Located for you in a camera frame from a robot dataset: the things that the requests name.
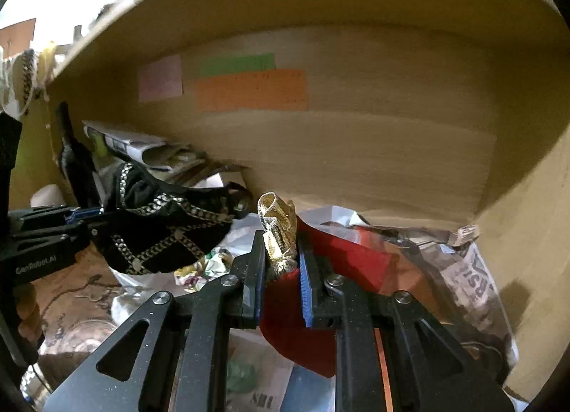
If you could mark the green paper label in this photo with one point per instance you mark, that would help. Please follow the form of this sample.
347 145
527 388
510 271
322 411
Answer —
236 65

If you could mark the orange paper label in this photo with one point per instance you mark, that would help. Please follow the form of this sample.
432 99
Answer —
251 90

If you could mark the black cloth with gold trim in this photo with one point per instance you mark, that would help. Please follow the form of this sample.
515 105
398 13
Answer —
156 229

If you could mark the dark cloth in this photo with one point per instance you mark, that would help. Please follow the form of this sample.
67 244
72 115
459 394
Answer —
73 158

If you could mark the brown cardboard piece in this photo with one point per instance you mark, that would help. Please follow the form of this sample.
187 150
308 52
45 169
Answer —
18 35

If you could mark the cream patterned cloth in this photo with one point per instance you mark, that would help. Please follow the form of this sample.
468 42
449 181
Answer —
22 82

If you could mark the crumpled newspaper sheet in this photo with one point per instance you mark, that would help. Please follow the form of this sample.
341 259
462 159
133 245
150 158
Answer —
472 287

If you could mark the wooden cupboard shelf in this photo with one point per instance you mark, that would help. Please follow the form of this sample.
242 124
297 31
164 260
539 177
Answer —
356 127

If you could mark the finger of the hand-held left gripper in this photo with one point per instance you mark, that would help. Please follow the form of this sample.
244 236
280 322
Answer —
75 238
78 214

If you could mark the pink paper label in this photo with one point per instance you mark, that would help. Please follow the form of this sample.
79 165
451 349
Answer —
160 78

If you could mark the person's left hand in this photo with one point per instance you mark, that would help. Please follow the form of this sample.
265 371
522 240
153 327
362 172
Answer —
30 309

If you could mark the flat newspaper sheet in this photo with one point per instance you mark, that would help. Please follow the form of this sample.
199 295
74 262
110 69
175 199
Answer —
276 389

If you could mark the folded newspaper stack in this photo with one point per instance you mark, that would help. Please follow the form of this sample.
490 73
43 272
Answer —
147 151

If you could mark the brown patterned cloth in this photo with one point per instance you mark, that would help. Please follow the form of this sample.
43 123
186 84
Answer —
71 291

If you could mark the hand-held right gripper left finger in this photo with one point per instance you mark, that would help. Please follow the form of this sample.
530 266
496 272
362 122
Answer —
250 291

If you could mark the floral printed cloth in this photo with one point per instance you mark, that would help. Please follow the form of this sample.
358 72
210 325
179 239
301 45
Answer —
202 267

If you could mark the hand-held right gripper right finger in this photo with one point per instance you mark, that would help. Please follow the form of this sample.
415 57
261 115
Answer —
305 291

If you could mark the red cloth with gold trim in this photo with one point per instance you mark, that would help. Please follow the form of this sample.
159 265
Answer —
343 260

